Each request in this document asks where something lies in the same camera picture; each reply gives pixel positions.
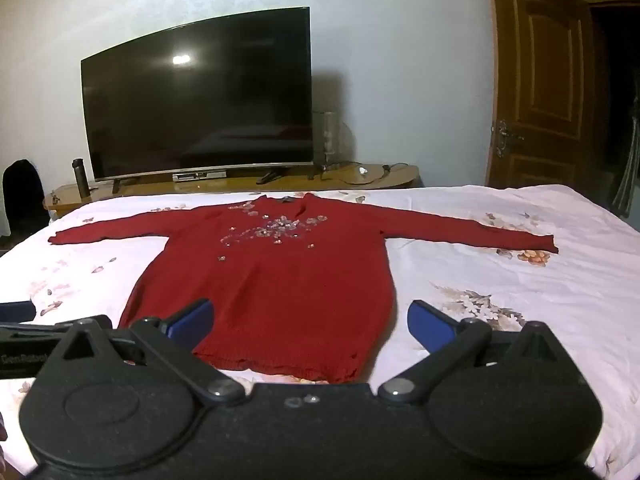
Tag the grey hanging cloth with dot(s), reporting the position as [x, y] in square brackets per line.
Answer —
[631, 170]

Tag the red knitted sweater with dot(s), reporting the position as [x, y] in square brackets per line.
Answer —
[280, 280]

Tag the wooden television cabinet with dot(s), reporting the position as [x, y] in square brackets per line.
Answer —
[300, 182]

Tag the floral white bed sheet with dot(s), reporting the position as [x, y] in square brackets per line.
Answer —
[525, 310]

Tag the silver set-top box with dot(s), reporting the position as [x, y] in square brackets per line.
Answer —
[192, 176]

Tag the black flat screen television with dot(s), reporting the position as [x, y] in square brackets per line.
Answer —
[200, 100]

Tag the black remote control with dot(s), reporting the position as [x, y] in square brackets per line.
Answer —
[266, 177]

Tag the clear glass vase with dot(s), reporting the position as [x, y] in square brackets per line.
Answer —
[325, 135]

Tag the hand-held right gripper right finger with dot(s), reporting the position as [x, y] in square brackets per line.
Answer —
[429, 327]

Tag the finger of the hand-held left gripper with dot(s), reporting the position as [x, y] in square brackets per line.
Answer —
[15, 311]
[30, 331]

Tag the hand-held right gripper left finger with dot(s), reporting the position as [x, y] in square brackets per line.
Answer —
[192, 319]

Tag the brown wooden door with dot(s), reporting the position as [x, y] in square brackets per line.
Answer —
[540, 85]

